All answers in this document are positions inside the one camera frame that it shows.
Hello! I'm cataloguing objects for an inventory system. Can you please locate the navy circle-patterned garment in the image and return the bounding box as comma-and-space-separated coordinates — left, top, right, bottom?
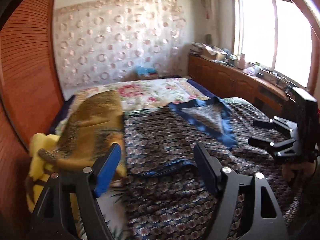
122, 97, 297, 239

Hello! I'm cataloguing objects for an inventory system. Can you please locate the floral pink quilt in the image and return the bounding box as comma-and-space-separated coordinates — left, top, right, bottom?
50, 77, 209, 135

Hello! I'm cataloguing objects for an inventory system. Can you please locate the palm leaf bed sheet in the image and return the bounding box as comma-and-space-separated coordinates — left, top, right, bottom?
75, 174, 131, 240

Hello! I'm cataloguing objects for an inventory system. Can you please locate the circle-patterned sheer curtain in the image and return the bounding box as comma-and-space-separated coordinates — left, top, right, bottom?
53, 0, 186, 90

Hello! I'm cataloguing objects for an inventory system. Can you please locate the pink bottle on cabinet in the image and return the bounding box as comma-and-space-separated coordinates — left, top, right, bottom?
238, 53, 247, 70

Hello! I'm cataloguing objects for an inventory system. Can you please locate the box with blue cloth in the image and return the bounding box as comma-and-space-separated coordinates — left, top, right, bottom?
135, 66, 158, 80

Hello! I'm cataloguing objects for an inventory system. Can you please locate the golden brown patterned pillow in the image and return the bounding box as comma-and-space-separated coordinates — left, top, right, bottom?
39, 90, 126, 177

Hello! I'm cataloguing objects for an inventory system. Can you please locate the cardboard box on cabinet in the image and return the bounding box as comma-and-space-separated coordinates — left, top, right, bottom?
200, 44, 227, 61

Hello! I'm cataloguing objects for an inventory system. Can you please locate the window with wooden frame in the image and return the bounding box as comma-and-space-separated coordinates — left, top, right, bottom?
233, 0, 319, 94

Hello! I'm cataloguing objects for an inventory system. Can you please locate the yellow blanket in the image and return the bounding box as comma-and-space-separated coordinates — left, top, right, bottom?
25, 133, 60, 213

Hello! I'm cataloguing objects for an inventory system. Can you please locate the wooden louvered wardrobe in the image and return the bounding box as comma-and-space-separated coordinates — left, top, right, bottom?
1, 0, 63, 239

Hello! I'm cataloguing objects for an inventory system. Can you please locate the long wooden sideboard cabinet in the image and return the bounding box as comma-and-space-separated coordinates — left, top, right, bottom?
188, 55, 296, 121

